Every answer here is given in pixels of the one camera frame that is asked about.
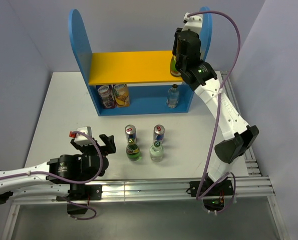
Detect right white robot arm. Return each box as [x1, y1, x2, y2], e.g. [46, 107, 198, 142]
[172, 28, 259, 195]

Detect green Perrier bottle front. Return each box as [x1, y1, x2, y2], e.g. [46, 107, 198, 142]
[126, 138, 141, 162]

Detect aluminium mounting rail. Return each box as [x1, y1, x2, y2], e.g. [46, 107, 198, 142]
[11, 174, 276, 206]

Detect Red Bull can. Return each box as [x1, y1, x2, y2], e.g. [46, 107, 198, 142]
[125, 124, 137, 142]
[153, 124, 165, 143]

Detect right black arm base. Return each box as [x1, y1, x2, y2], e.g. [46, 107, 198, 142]
[189, 178, 233, 208]

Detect clear Chang soda bottle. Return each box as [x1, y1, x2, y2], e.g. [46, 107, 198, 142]
[166, 84, 180, 109]

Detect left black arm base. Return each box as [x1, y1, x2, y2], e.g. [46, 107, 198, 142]
[56, 184, 102, 220]

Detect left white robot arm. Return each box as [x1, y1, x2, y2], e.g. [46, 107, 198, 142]
[0, 131, 116, 205]

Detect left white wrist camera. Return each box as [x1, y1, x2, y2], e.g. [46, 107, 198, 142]
[69, 126, 92, 146]

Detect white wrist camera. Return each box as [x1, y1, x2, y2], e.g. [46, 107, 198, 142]
[181, 12, 203, 35]
[69, 126, 92, 146]

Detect blue and yellow shelf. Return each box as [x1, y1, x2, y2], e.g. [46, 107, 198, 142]
[68, 7, 213, 117]

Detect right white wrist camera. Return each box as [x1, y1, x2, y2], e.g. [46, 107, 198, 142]
[181, 12, 203, 35]

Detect green perrier bottle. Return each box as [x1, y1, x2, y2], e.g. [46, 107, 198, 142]
[126, 138, 141, 162]
[170, 55, 181, 77]

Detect yellow pineapple juice carton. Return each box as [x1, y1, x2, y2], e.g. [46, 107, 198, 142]
[113, 84, 130, 108]

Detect purple grape juice carton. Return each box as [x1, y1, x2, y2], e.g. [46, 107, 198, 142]
[97, 85, 116, 109]

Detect clear soda bottle front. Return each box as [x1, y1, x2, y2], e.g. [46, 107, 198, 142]
[149, 140, 164, 162]

